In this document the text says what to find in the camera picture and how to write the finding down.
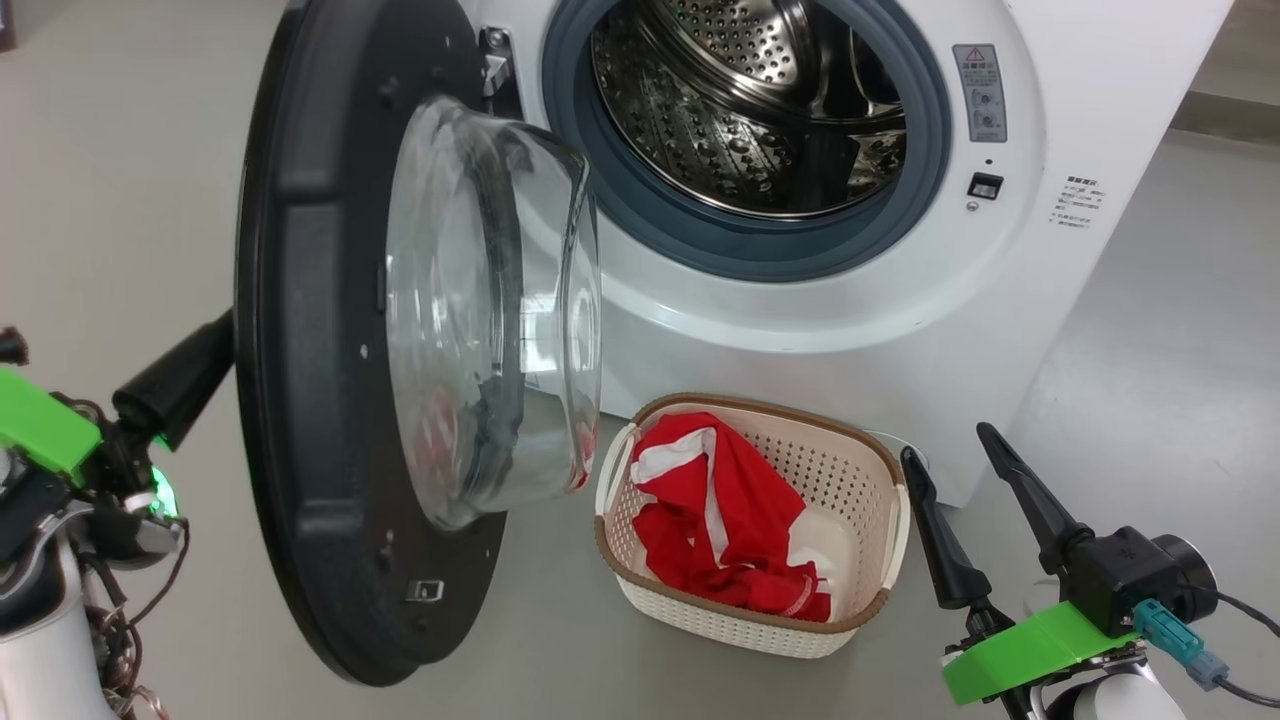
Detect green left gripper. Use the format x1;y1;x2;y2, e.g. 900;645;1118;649
0;308;237;489

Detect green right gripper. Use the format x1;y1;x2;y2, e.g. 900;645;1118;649
900;422;1148;707

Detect black round glass washer door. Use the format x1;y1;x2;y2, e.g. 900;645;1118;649
233;0;604;688

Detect red and white garment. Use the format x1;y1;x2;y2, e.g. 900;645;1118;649
630;412;833;623

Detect cream perforated laundry basket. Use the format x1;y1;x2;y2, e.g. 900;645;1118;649
594;393;913;659

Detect white front-load washing machine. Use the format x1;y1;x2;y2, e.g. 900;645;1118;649
455;0;1236;511

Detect right teal-plug black cable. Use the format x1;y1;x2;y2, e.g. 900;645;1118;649
1133;598;1280;709

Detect teal-plug black cable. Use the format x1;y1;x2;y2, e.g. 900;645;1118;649
1133;598;1280;709
75;545;191;720

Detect left teal-plug black cable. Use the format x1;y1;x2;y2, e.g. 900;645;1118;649
75;545;191;720

